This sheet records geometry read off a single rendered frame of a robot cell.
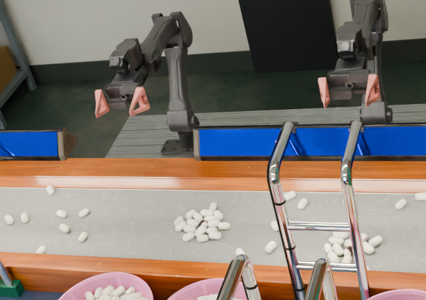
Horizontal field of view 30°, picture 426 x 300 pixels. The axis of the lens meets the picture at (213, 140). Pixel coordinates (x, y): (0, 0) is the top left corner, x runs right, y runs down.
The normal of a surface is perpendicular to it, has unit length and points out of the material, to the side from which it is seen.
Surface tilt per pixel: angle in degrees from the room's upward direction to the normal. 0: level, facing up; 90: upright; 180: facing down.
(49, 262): 0
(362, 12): 0
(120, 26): 90
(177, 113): 60
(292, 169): 0
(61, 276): 90
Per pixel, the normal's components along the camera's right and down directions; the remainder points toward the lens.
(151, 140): -0.22, -0.80
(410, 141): -0.36, 0.08
